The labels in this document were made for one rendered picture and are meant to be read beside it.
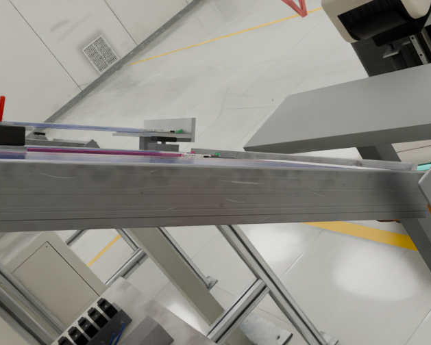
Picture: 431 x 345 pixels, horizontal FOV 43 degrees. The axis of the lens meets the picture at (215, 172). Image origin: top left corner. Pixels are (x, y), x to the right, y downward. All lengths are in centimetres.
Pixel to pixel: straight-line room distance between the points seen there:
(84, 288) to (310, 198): 154
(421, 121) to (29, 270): 140
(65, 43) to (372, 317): 774
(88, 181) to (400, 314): 126
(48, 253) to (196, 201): 150
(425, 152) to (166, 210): 121
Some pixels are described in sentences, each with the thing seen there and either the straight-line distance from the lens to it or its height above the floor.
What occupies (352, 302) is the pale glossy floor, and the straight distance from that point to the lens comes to 176.
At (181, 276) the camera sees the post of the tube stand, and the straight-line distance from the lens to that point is 164.
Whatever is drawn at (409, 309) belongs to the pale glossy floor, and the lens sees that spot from 165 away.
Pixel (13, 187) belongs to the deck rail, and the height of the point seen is 105.
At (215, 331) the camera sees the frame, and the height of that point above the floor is 32.
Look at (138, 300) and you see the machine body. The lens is 116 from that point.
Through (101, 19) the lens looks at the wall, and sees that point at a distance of 915.
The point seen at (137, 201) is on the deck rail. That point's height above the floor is 97.
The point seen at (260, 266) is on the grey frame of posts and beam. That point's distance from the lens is 149.
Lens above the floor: 114
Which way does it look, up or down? 22 degrees down
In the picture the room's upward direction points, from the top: 37 degrees counter-clockwise
